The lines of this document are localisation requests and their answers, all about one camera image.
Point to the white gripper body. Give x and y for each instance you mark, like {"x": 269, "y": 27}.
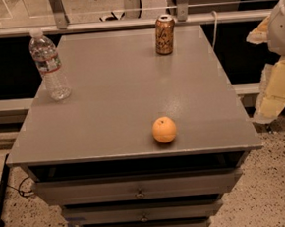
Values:
{"x": 283, "y": 30}

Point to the black floor stand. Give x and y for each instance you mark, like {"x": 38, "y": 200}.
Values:
{"x": 3, "y": 187}

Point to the orange soda can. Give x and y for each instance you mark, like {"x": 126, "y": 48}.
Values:
{"x": 164, "y": 36}

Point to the grey drawer cabinet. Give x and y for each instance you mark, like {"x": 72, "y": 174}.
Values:
{"x": 120, "y": 86}

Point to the clear plastic water bottle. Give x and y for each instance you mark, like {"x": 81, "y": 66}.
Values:
{"x": 46, "y": 58}

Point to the top grey drawer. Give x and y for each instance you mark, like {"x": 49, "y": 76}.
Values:
{"x": 138, "y": 187}

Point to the orange fruit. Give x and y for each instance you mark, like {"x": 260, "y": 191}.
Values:
{"x": 164, "y": 130}

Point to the middle grey drawer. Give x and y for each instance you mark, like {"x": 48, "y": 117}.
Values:
{"x": 143, "y": 212}

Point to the grey metal railing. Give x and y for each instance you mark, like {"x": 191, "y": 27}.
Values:
{"x": 19, "y": 17}

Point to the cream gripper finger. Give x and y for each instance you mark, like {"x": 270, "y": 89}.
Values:
{"x": 271, "y": 100}
{"x": 259, "y": 34}

